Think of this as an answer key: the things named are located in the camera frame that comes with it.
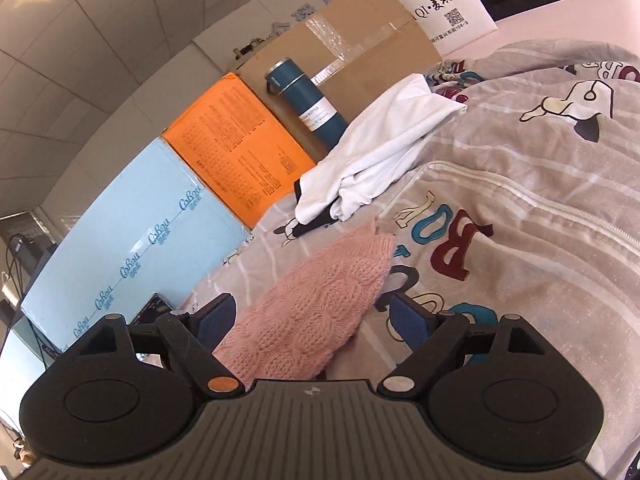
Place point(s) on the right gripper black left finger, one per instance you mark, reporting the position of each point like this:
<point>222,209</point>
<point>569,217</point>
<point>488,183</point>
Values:
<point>190,340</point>

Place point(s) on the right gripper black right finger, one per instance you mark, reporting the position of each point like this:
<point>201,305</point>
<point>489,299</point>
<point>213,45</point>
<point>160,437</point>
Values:
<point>435,341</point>

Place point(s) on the pink knitted sweater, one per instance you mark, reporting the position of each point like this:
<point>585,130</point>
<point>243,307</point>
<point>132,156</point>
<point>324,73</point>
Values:
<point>295,328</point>

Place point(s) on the black smartphone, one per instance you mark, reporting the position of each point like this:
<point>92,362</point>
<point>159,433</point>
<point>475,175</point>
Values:
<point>152,310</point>

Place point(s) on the large light blue carton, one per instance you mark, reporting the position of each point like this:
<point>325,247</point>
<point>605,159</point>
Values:
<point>155,230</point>

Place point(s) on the grey cartoon quilt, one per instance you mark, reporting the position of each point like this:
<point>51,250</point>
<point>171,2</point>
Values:
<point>528,203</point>

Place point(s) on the orange printed carton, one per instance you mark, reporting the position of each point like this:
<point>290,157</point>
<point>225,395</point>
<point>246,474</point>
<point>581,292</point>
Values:
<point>238,148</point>

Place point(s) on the black power adapter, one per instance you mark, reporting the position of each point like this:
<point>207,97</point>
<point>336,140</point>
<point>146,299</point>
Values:
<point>20,246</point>

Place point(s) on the white and black garment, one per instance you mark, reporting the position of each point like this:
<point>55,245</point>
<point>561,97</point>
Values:
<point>377,148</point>

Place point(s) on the dark blue vacuum bottle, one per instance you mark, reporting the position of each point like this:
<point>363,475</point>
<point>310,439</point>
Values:
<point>287,81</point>

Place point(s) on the brown cardboard box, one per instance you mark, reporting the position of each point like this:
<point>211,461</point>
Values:
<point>352,50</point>

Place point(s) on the white paper bag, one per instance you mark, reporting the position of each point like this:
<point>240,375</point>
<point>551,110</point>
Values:
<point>451,24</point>

